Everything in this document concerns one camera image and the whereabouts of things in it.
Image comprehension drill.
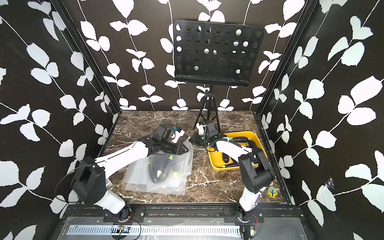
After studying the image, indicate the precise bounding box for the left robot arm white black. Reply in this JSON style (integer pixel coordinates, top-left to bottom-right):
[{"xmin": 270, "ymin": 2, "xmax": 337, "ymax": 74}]
[{"xmin": 71, "ymin": 137, "xmax": 193, "ymax": 221}]

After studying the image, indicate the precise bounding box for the black front mounting rail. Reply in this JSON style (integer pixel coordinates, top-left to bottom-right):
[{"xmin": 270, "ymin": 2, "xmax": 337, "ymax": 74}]
[{"xmin": 64, "ymin": 203, "xmax": 305, "ymax": 223}]

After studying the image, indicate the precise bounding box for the stack of clear zip-top bags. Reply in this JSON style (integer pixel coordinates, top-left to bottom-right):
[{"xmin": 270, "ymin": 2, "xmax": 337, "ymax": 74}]
[{"xmin": 123, "ymin": 161, "xmax": 189, "ymax": 196}]

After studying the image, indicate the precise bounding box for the white perforated strip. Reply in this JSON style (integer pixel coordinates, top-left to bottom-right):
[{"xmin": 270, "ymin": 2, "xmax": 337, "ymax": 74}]
[{"xmin": 65, "ymin": 225, "xmax": 241, "ymax": 237}]

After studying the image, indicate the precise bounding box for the clear zip-top bag top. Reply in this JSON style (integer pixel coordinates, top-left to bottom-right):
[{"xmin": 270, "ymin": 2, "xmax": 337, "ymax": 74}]
[{"xmin": 125, "ymin": 140, "xmax": 193, "ymax": 195}]

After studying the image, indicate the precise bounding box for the yellow plastic tray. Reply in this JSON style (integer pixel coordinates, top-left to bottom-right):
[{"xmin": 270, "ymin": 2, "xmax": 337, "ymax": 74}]
[{"xmin": 207, "ymin": 131, "xmax": 268, "ymax": 172}]

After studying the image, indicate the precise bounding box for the black perforated music stand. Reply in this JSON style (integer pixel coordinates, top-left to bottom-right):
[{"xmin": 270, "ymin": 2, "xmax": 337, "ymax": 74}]
[{"xmin": 173, "ymin": 20, "xmax": 265, "ymax": 123}]

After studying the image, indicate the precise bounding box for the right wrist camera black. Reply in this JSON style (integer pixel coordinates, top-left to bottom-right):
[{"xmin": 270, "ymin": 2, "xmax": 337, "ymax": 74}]
[{"xmin": 204, "ymin": 121, "xmax": 219, "ymax": 138}]

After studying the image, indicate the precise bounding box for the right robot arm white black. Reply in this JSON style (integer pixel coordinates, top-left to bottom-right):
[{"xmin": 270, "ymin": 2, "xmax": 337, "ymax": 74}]
[{"xmin": 190, "ymin": 133, "xmax": 275, "ymax": 212}]

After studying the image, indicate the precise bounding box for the yellow tree sticker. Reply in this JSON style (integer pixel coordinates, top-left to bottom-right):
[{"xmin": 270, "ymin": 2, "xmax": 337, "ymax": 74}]
[{"xmin": 267, "ymin": 187, "xmax": 278, "ymax": 199}]

